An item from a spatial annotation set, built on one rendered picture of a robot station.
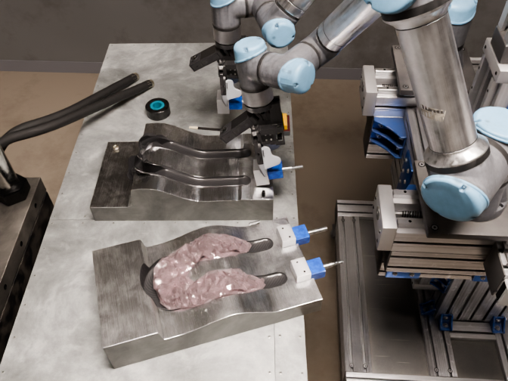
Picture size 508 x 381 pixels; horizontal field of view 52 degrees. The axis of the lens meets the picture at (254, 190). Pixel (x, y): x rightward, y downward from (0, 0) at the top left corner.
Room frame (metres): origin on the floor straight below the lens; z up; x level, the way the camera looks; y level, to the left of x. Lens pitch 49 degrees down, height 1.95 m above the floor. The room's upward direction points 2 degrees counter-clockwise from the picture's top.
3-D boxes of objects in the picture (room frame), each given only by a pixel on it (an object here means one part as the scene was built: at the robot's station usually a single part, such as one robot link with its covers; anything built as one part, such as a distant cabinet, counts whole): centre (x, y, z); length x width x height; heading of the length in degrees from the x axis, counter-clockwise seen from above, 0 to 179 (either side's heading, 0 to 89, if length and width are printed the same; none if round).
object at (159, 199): (1.04, 0.20, 0.87); 0.50 x 0.26 x 0.14; 88
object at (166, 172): (1.03, 0.18, 0.92); 0.35 x 0.16 x 0.09; 88
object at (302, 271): (0.70, -0.15, 0.86); 0.13 x 0.05 x 0.05; 106
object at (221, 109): (1.26, 0.04, 0.93); 0.13 x 0.05 x 0.05; 88
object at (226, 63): (1.26, 0.05, 1.09); 0.09 x 0.08 x 0.12; 88
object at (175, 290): (0.69, 0.12, 0.90); 0.26 x 0.18 x 0.08; 106
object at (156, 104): (1.37, 0.32, 0.82); 0.08 x 0.08 x 0.04
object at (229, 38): (1.27, 0.06, 1.17); 0.08 x 0.08 x 0.05
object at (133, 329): (0.68, 0.12, 0.86); 0.50 x 0.26 x 0.11; 106
